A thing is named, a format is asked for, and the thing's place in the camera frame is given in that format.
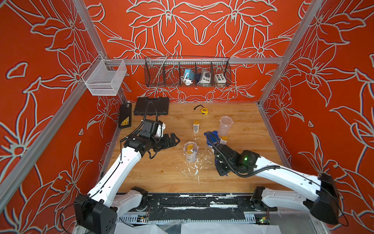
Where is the blue white device in basket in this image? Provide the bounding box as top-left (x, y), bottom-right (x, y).
top-left (180, 69), bottom-right (195, 86)

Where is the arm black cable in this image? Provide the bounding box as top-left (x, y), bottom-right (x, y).
top-left (206, 131), bottom-right (350, 227)
top-left (58, 100), bottom-right (160, 234)

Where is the white bottle yellow cap back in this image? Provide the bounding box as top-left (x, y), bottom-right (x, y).
top-left (193, 120), bottom-right (200, 133)

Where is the blue container lid back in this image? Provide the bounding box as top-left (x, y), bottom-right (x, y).
top-left (204, 131), bottom-right (220, 148)

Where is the grey white device in basket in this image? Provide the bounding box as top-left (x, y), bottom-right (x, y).
top-left (195, 70), bottom-right (211, 85)

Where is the yellow tape measure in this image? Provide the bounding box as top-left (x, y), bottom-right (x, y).
top-left (194, 104), bottom-right (209, 115)

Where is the white button box in basket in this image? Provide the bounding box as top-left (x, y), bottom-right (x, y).
top-left (214, 73), bottom-right (227, 87)

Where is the white wire basket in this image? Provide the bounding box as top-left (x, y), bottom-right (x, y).
top-left (82, 59), bottom-right (127, 96)

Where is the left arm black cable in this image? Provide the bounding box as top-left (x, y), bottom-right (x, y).
top-left (58, 100), bottom-right (160, 234)

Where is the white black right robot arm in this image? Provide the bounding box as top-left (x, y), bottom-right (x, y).
top-left (212, 144), bottom-right (340, 225)

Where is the clear plastic container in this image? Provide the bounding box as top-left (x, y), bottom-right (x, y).
top-left (183, 141), bottom-right (199, 163)
top-left (218, 116), bottom-right (233, 137)

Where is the black wire wall basket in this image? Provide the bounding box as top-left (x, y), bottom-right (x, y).
top-left (144, 55), bottom-right (232, 88)

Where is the black tool case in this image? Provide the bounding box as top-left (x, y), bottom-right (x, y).
top-left (133, 97), bottom-right (169, 116)

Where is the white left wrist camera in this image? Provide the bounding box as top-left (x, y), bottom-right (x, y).
top-left (155, 123), bottom-right (166, 138)

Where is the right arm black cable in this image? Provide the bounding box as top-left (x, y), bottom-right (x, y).
top-left (206, 131), bottom-right (350, 227)

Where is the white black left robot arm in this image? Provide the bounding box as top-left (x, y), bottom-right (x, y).
top-left (74, 120), bottom-right (180, 234)

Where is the black box yellow label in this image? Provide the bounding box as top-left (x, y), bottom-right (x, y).
top-left (118, 103), bottom-right (132, 129)

